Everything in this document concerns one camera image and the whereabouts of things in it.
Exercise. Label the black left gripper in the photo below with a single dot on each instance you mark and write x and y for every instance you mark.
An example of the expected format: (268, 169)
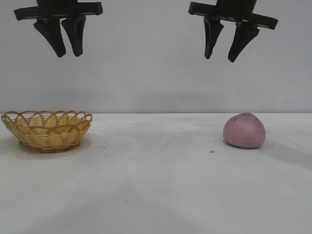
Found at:
(87, 8)

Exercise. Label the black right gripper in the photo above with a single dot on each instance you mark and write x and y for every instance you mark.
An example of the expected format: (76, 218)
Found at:
(243, 15)

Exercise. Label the yellow woven wicker basket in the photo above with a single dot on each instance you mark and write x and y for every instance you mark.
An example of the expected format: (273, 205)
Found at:
(48, 139)

